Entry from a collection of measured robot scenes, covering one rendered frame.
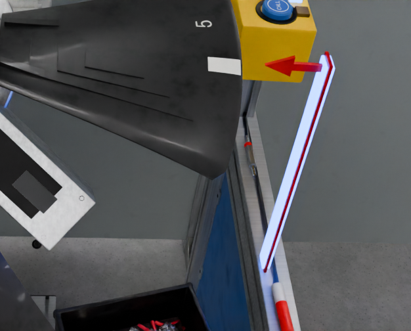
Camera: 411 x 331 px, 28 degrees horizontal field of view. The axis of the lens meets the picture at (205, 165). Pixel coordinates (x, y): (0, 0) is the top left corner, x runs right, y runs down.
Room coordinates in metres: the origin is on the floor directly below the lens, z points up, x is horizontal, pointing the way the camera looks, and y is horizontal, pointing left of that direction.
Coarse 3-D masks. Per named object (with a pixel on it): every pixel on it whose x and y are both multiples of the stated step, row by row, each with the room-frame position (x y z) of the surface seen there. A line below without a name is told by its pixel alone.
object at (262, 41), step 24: (240, 0) 0.92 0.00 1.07; (264, 0) 0.93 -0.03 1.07; (288, 0) 0.95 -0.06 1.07; (240, 24) 0.88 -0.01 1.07; (264, 24) 0.88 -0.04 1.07; (288, 24) 0.89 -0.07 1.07; (312, 24) 0.90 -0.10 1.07; (264, 48) 0.88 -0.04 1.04; (288, 48) 0.89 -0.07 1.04; (264, 72) 0.88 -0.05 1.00
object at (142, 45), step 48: (96, 0) 0.68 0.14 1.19; (144, 0) 0.69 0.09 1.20; (192, 0) 0.70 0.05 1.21; (0, 48) 0.58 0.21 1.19; (48, 48) 0.60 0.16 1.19; (96, 48) 0.61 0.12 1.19; (144, 48) 0.62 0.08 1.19; (192, 48) 0.64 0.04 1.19; (240, 48) 0.66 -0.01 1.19; (48, 96) 0.54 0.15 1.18; (96, 96) 0.56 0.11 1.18; (144, 96) 0.57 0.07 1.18; (192, 96) 0.59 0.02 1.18; (240, 96) 0.61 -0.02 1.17; (144, 144) 0.53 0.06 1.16; (192, 144) 0.54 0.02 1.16
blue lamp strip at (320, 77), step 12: (324, 60) 0.67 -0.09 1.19; (324, 72) 0.66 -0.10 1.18; (312, 96) 0.67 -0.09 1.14; (312, 108) 0.66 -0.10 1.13; (300, 132) 0.67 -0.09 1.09; (300, 144) 0.66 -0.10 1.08; (288, 168) 0.67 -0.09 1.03; (288, 180) 0.66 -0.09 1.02; (276, 204) 0.67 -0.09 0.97; (276, 216) 0.66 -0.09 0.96; (276, 228) 0.66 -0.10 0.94; (264, 252) 0.67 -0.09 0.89; (264, 264) 0.66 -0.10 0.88
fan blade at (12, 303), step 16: (0, 256) 0.50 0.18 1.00; (0, 272) 0.48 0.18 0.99; (0, 288) 0.47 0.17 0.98; (16, 288) 0.48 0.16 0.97; (0, 304) 0.46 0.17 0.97; (16, 304) 0.47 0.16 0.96; (32, 304) 0.48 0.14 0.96; (0, 320) 0.45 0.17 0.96; (16, 320) 0.45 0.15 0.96; (32, 320) 0.46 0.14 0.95
